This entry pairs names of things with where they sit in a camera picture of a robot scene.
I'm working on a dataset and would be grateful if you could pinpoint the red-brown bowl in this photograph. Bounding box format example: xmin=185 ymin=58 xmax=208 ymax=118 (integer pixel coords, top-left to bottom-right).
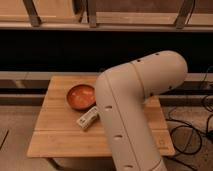
xmin=66 ymin=84 xmax=95 ymax=110

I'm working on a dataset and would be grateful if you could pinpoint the left metal shelf bracket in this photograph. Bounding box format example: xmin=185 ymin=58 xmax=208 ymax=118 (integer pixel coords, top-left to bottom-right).
xmin=22 ymin=0 xmax=41 ymax=27

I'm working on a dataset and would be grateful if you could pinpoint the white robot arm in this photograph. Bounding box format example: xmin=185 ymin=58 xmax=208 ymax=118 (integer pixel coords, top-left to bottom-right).
xmin=95 ymin=51 xmax=188 ymax=171

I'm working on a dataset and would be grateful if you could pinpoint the right metal shelf bracket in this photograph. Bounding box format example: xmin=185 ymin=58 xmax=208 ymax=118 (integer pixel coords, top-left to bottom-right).
xmin=174 ymin=0 xmax=195 ymax=29

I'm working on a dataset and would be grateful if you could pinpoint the metal shelf bracket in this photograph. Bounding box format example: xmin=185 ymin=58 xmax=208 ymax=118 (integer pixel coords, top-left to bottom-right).
xmin=22 ymin=0 xmax=41 ymax=27
xmin=174 ymin=0 xmax=195 ymax=29
xmin=86 ymin=0 xmax=97 ymax=28

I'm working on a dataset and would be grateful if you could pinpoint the small white box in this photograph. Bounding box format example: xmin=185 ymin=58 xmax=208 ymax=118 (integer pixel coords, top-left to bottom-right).
xmin=76 ymin=106 xmax=99 ymax=130

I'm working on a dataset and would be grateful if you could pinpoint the middle metal shelf bracket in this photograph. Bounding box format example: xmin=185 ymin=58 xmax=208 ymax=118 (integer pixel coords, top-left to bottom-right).
xmin=86 ymin=0 xmax=97 ymax=28

